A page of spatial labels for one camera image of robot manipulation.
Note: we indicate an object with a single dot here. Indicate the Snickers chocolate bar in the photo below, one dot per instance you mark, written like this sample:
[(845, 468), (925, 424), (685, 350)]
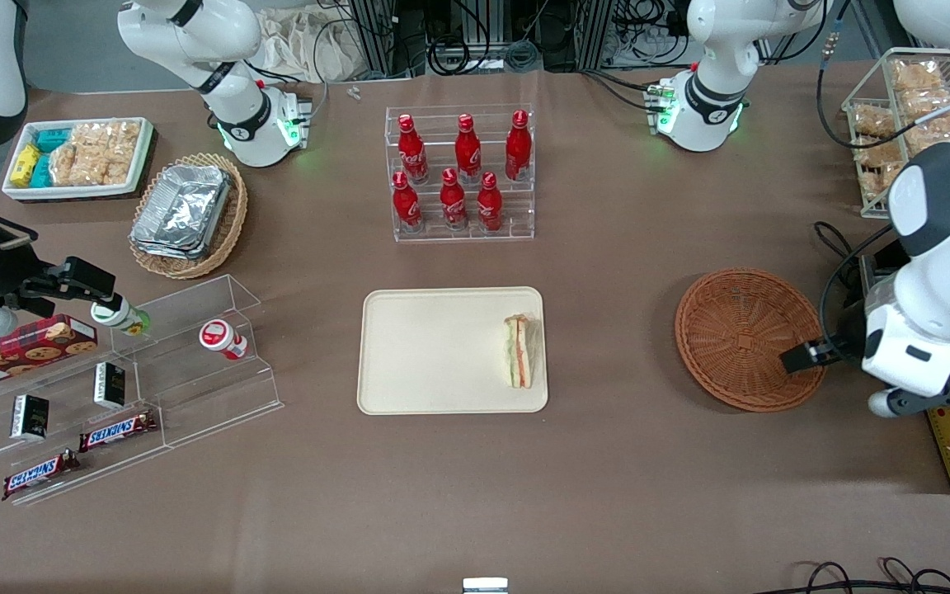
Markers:
[(39, 474), (116, 430)]

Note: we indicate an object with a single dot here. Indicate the aluminium foil tray stack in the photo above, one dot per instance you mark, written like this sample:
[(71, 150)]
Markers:
[(182, 210)]

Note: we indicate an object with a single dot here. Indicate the red cola bottle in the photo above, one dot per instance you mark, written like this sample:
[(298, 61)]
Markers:
[(489, 205), (453, 202), (406, 205), (518, 148), (467, 153), (411, 153)]

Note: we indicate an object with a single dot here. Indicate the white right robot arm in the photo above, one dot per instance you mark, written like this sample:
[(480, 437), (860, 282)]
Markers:
[(240, 124)]

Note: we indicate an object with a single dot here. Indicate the light wicker basket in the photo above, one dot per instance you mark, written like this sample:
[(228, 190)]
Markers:
[(228, 223)]

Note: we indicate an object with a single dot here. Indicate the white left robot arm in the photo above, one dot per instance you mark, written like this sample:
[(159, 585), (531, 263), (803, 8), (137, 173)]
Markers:
[(945, 247)]

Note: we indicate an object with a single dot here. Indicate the clear acrylic tiered shelf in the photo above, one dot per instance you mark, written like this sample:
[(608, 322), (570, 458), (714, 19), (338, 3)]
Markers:
[(195, 388)]

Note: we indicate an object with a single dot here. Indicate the yellow snack packet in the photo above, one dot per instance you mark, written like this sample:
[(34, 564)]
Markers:
[(25, 162)]

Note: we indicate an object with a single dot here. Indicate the red lidded snack cup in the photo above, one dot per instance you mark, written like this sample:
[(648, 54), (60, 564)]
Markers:
[(223, 338)]

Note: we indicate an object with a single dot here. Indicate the white cloth bag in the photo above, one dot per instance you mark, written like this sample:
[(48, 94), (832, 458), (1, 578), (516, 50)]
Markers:
[(302, 45)]

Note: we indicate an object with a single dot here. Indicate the small black carton box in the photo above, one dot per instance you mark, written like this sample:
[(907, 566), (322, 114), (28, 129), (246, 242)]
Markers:
[(110, 384), (30, 417)]

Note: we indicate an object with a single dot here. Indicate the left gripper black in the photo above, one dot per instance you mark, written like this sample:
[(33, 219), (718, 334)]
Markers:
[(848, 323)]

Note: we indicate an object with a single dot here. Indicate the green sunflower snack cup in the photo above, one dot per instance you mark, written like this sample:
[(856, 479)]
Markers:
[(122, 318)]

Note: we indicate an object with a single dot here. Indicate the brown wicker basket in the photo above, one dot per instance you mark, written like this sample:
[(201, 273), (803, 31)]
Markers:
[(739, 338)]

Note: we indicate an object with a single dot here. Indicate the fried snack bag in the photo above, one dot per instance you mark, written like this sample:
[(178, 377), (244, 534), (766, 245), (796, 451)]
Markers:
[(871, 120), (879, 165), (941, 111), (914, 74)]

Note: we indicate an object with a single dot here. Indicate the triangle sandwich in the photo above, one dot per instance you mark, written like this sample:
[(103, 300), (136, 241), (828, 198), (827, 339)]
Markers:
[(519, 355)]

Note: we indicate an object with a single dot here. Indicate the red plaid cookie box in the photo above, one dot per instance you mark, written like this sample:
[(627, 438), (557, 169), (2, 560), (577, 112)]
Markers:
[(21, 351)]

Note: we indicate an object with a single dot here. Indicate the clear rice cracker bag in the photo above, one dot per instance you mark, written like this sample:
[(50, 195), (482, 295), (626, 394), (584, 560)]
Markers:
[(69, 163), (112, 148)]

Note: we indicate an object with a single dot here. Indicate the white rectangular snack container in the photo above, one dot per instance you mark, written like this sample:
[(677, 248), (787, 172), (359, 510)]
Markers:
[(141, 157)]

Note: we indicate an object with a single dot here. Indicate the clear acrylic bottle rack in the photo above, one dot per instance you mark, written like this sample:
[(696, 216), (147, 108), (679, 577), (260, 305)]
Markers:
[(508, 223)]

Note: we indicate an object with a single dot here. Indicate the teal snack packet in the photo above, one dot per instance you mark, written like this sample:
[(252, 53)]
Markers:
[(42, 172), (53, 139)]

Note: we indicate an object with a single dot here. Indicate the beige plastic tray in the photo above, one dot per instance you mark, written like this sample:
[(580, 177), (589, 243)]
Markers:
[(434, 351)]

